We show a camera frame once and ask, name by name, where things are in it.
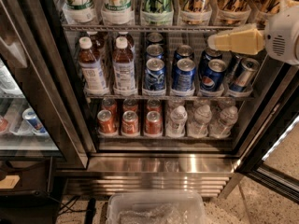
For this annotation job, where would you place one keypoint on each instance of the blue pepsi can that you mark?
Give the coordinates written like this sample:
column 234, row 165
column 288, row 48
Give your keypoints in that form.
column 213, row 75
column 183, row 74

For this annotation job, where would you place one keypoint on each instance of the blue can second row right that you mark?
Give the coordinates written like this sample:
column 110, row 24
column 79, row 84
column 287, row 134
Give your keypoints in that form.
column 209, row 54

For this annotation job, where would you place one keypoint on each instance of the neighbouring fridge glass door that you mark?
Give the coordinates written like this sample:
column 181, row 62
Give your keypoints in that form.
column 30, row 52

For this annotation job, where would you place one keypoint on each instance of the blue pepsi can front middle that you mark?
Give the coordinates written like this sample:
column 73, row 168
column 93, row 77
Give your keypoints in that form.
column 183, row 74

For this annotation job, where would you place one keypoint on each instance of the orange soda can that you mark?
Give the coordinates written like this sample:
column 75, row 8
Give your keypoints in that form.
column 129, row 122
column 153, row 124
column 106, row 122

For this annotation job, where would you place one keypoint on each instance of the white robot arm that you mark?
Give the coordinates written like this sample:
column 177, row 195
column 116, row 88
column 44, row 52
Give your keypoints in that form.
column 280, row 36

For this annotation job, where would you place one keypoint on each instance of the open fridge door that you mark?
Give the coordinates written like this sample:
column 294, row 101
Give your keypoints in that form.
column 272, row 159

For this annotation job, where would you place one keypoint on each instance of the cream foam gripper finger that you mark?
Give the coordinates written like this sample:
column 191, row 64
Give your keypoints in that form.
column 285, row 4
column 246, row 39

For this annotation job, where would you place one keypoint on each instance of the brown tea bottle right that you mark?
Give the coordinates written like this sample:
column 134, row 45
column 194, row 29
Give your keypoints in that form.
column 124, row 67

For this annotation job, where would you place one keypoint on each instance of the clear water bottle left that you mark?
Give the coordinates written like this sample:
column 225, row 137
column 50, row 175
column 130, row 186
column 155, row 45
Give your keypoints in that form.
column 177, row 120

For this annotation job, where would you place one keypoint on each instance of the clear water bottle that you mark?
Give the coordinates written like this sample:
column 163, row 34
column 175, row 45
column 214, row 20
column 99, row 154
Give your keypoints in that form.
column 197, row 126
column 177, row 120
column 221, row 126

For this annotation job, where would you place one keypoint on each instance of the steel fridge base grille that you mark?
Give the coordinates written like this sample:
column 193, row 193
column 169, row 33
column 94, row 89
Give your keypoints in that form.
column 111, row 173

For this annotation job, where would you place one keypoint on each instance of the brown tea bottle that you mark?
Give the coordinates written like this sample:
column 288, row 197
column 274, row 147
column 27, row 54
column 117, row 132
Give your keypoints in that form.
column 124, row 67
column 89, row 59

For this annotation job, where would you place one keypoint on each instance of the gold tall can middle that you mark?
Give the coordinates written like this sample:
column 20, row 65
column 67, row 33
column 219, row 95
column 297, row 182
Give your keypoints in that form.
column 230, row 12

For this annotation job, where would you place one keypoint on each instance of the orange soda can front left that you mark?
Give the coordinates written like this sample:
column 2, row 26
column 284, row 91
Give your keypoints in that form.
column 106, row 122

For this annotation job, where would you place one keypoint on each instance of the white orange green tall can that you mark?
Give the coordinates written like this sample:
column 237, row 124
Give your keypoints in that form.
column 117, row 12

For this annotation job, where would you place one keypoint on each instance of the orange soda can front middle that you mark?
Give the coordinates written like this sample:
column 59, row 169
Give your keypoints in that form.
column 129, row 122

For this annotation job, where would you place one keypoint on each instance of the gold tall can left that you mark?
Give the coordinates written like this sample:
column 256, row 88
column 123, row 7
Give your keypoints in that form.
column 192, row 11

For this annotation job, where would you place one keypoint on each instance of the clear water bottle right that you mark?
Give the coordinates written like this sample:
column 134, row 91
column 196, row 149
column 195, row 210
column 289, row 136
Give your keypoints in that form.
column 221, row 126

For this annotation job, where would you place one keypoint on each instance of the white blue can neighbouring fridge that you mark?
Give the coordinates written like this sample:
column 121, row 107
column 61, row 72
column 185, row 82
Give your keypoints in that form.
column 30, row 116

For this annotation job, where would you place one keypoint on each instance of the clear plastic bin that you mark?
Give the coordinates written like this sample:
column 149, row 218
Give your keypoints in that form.
column 190, row 203

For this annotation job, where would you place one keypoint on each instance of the silver blue slim can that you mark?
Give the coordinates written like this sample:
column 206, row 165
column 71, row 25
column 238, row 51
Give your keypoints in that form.
column 240, row 74

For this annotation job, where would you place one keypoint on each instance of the blue pepsi can front right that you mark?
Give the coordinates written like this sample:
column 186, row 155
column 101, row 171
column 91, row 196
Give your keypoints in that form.
column 213, row 75

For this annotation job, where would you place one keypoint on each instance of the bubble wrap in bin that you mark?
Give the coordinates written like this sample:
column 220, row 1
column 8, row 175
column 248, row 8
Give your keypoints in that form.
column 163, row 214

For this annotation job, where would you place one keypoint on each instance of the clear water bottle middle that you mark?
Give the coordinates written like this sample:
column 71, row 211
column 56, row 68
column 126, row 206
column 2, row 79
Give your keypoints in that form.
column 197, row 126

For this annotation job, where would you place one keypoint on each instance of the brown tea bottle left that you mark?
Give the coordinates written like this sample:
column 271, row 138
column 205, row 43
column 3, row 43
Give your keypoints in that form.
column 89, row 59

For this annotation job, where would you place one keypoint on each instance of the blue can second row left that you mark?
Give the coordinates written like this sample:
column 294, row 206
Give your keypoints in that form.
column 154, row 51

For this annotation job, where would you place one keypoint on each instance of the blue can second row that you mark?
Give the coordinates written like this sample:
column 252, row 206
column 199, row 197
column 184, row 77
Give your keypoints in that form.
column 154, row 51
column 182, row 52
column 209, row 54

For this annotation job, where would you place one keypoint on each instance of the orange soda can front right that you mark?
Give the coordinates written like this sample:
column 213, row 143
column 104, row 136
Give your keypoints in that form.
column 153, row 124

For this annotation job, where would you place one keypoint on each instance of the blue can front left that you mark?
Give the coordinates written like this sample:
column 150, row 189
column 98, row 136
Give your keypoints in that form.
column 155, row 73

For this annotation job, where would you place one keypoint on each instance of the blue can second row middle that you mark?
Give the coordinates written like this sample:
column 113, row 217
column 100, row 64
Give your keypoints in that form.
column 182, row 52

